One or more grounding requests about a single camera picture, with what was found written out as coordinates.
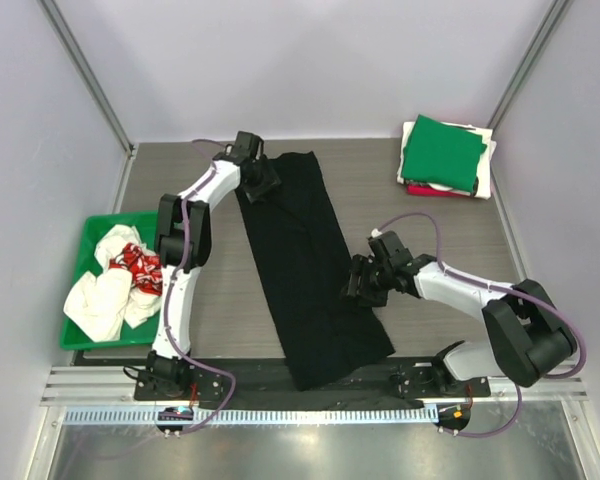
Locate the left aluminium corner post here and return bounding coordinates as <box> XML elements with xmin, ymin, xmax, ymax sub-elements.
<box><xmin>38</xmin><ymin>0</ymin><xmax>134</xmax><ymax>156</ymax></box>

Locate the right aluminium corner post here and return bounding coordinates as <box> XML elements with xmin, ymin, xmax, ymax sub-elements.
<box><xmin>487</xmin><ymin>0</ymin><xmax>573</xmax><ymax>131</ymax></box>

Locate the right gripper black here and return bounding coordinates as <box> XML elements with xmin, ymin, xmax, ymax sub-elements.
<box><xmin>338</xmin><ymin>254</ymin><xmax>393</xmax><ymax>308</ymax></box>

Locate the black t shirt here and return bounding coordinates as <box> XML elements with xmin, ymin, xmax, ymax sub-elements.
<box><xmin>236</xmin><ymin>152</ymin><xmax>395</xmax><ymax>391</ymax></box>

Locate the red white patterned t shirt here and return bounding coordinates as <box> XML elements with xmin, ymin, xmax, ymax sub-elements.
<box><xmin>108</xmin><ymin>243</ymin><xmax>163</xmax><ymax>296</ymax></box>

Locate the folded white t shirt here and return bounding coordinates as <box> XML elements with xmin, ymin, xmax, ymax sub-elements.
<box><xmin>396</xmin><ymin>121</ymin><xmax>497</xmax><ymax>200</ymax></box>

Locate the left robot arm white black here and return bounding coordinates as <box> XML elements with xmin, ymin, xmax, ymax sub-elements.
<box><xmin>136</xmin><ymin>131</ymin><xmax>281</xmax><ymax>399</ymax></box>

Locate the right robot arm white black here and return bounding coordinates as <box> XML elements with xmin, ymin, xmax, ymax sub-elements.
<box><xmin>341</xmin><ymin>231</ymin><xmax>578</xmax><ymax>396</ymax></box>

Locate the aluminium corner post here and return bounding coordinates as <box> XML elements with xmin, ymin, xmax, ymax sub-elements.
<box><xmin>487</xmin><ymin>0</ymin><xmax>573</xmax><ymax>131</ymax></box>
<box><xmin>38</xmin><ymin>0</ymin><xmax>134</xmax><ymax>156</ymax></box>

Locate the white t shirt in bin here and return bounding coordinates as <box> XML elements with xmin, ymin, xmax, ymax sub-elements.
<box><xmin>63</xmin><ymin>224</ymin><xmax>162</xmax><ymax>343</ymax></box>

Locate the folded green t shirt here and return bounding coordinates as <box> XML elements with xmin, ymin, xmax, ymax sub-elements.
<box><xmin>400</xmin><ymin>115</ymin><xmax>487</xmax><ymax>193</ymax></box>

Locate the folded pink t shirt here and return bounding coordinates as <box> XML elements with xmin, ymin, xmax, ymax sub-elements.
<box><xmin>406</xmin><ymin>184</ymin><xmax>470</xmax><ymax>198</ymax></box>

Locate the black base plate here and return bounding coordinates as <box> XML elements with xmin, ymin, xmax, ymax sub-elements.
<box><xmin>133</xmin><ymin>355</ymin><xmax>492</xmax><ymax>412</ymax></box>

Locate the aluminium rail frame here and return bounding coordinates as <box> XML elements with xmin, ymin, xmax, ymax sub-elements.
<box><xmin>39</xmin><ymin>364</ymin><xmax>141</xmax><ymax>407</ymax></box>

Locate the green plastic bin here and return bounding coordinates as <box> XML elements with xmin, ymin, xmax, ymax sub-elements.
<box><xmin>59</xmin><ymin>211</ymin><xmax>163</xmax><ymax>351</ymax></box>

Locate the slotted cable duct strip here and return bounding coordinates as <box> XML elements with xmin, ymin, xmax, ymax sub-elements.
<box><xmin>63</xmin><ymin>404</ymin><xmax>438</xmax><ymax>427</ymax></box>

